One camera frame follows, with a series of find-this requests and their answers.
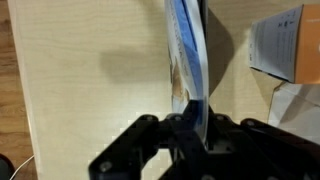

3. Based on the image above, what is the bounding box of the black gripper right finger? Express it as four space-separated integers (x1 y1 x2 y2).
204 104 320 180

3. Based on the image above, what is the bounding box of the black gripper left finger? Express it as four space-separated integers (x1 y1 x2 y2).
88 100 204 180

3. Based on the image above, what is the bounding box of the blue white cocoa box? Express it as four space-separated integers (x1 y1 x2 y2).
164 0 209 141

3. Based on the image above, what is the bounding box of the white canvas tote bag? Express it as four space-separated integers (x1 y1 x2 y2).
268 83 320 144

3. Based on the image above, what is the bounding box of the orange white Tazo tea carton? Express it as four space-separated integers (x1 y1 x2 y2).
249 4 320 84

